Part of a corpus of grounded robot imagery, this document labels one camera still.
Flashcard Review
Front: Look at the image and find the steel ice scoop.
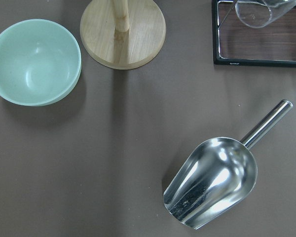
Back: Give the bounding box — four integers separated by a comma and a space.
163, 99, 293, 230

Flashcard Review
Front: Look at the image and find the clear plastic cup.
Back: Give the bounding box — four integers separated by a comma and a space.
235, 0, 296, 28

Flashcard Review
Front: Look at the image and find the wooden stand with round base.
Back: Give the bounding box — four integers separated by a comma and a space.
80, 0, 166, 70

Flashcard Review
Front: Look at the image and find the mint green bowl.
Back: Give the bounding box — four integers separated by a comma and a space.
0, 19, 82, 107

